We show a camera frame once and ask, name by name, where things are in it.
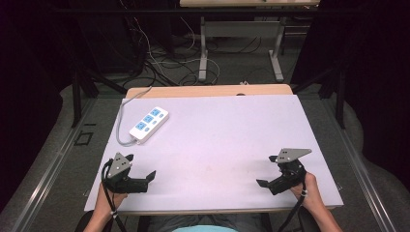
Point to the person's left hand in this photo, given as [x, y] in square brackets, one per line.
[104, 203]

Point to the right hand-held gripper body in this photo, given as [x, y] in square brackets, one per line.
[290, 172]

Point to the person's right hand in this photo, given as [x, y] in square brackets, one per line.
[310, 195]

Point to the white table mat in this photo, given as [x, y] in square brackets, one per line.
[219, 145]

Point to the white power strip blue sockets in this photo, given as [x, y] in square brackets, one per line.
[149, 125]

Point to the black metal stand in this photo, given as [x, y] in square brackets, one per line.
[77, 96]
[339, 96]

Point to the dark curtain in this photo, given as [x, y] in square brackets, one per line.
[29, 80]
[377, 64]

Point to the person's grey pants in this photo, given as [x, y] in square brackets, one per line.
[180, 222]

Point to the person's light blue shirt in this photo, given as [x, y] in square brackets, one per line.
[203, 228]

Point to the aluminium floor rail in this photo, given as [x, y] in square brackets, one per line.
[51, 167]
[361, 167]

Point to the white-legged background desk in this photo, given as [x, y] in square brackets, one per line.
[240, 29]

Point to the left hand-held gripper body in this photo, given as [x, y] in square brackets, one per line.
[118, 167]

